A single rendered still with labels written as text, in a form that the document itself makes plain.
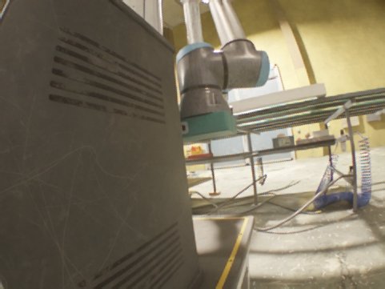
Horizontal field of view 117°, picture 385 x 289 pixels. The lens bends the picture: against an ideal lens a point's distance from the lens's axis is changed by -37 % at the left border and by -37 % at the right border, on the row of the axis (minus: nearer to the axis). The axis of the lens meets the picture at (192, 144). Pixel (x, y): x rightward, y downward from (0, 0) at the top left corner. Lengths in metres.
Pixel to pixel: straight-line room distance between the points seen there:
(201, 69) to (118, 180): 0.49
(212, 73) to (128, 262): 0.57
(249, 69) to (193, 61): 0.19
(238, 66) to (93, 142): 0.55
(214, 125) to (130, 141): 0.36
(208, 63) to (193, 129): 0.23
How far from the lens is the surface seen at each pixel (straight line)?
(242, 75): 0.67
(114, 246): 0.21
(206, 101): 0.57
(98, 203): 0.19
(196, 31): 1.03
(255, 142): 7.89
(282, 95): 1.23
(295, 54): 8.21
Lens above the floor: 0.59
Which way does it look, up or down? 4 degrees up
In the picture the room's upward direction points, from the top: 7 degrees counter-clockwise
